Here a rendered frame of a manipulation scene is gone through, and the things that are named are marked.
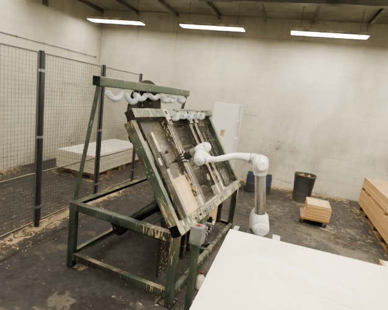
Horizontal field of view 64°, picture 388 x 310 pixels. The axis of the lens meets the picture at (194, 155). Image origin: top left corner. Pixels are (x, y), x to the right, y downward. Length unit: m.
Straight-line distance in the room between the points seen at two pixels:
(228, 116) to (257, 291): 6.61
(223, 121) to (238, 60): 2.10
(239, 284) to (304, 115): 7.88
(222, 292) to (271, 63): 8.07
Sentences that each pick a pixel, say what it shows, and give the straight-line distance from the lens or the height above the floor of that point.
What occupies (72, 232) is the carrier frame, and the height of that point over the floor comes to 0.44.
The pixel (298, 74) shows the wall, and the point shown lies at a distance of 8.51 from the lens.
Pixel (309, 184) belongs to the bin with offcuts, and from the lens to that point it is 7.57.
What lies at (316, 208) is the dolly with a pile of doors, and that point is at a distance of 6.26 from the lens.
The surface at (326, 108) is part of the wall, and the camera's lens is 8.51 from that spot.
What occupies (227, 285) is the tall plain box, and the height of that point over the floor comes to 1.75.
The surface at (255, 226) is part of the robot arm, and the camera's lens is 2.98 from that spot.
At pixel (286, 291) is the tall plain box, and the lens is 0.72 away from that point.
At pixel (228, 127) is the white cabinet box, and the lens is 7.21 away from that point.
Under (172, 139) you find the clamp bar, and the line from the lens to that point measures 3.54.
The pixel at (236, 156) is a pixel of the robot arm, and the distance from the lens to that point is 2.99.
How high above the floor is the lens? 2.12
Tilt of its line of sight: 11 degrees down
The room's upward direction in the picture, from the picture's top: 7 degrees clockwise
